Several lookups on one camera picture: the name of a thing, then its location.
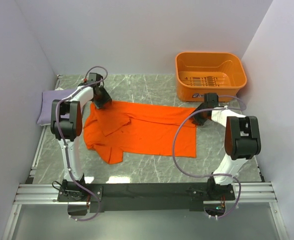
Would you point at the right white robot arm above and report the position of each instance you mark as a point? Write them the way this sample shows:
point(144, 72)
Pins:
point(242, 142)

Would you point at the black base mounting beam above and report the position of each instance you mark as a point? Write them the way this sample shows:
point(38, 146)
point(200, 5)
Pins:
point(152, 204)

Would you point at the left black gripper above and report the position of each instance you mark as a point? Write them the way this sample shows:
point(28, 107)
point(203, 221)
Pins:
point(107, 99)

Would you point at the orange t shirt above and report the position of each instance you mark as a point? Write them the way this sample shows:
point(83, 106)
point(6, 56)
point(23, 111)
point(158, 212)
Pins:
point(146, 129)

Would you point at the orange plastic basket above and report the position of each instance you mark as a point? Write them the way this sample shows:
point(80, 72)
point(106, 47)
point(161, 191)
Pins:
point(199, 73)

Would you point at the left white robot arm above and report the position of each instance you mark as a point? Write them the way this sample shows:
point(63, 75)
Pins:
point(66, 126)

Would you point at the aluminium table edge rail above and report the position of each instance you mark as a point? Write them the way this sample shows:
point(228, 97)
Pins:
point(47, 164)

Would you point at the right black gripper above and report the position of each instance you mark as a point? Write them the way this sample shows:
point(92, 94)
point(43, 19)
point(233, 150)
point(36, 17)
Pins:
point(198, 121)

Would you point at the front aluminium rail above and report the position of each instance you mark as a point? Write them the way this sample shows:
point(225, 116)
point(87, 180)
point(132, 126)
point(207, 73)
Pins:
point(247, 192)

